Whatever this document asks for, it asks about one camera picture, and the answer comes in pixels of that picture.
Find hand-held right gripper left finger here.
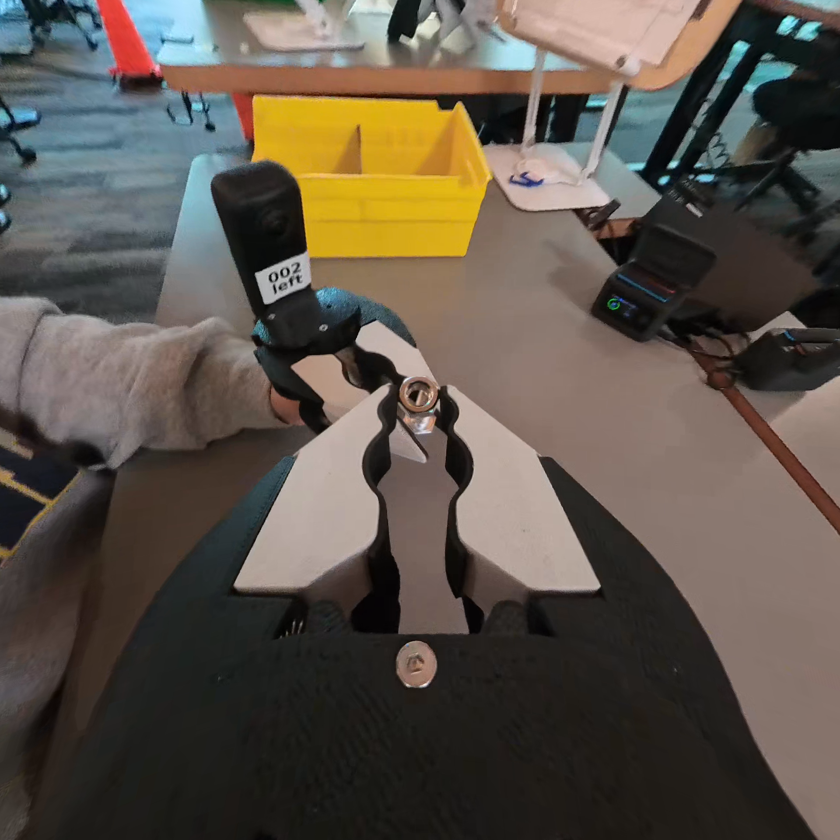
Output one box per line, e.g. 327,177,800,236
234,385,403,599

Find person's left hand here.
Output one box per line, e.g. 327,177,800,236
270,386,311,427

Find person's grey printed sweatshirt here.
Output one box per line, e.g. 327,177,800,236
0,420,116,840

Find black charger device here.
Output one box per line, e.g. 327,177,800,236
735,328,840,392

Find yellow plastic bin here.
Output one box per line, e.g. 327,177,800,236
251,95,493,258

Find black cables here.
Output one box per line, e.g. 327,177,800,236
679,314,752,391

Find black stool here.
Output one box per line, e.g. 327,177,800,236
750,74,840,217

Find orange traffic cone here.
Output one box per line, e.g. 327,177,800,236
97,0,164,88

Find small black printer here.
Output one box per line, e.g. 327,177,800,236
591,223,718,343

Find wooden board with paper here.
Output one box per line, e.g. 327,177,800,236
495,0,744,91

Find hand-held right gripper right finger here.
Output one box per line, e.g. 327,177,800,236
440,385,602,600

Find white stand with clear legs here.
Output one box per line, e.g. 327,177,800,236
484,49,632,213

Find steel hex nut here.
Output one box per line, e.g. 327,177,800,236
398,377,442,413

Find brown wooden table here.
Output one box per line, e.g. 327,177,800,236
157,0,634,98

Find brown strip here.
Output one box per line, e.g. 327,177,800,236
689,354,840,534

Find black office chair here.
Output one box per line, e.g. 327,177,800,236
0,97,42,165
23,0,102,52

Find large black box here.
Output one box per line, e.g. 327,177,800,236
646,189,821,317

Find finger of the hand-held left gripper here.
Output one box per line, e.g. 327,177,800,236
341,320,441,391
292,354,431,465

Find black desk frame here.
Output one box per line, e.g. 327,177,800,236
640,0,840,193

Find person's left forearm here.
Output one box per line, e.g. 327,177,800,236
0,297,290,470

